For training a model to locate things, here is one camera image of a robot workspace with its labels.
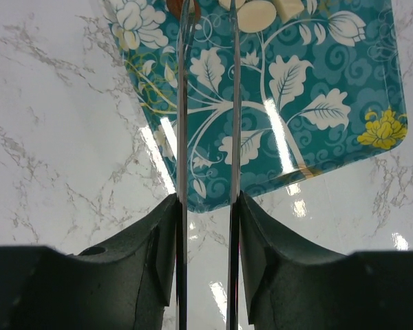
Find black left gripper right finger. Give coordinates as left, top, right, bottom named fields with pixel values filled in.
left=240, top=194, right=413, bottom=329

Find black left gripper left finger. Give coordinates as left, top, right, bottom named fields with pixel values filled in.
left=0, top=195, right=177, bottom=329

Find metal serving tongs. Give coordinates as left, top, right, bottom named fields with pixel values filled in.
left=176, top=1, right=242, bottom=329

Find brown chocolate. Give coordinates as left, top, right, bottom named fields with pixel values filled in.
left=166, top=0, right=201, bottom=21

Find white oval chocolate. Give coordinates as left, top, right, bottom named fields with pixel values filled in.
left=237, top=1, right=277, bottom=33

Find white square chocolate right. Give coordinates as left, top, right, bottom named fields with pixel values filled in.
left=273, top=0, right=304, bottom=23

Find white heart chocolate centre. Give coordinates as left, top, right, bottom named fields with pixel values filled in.
left=218, top=0, right=247, bottom=10

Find teal floral tray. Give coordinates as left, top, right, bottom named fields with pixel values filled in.
left=102, top=1, right=408, bottom=212

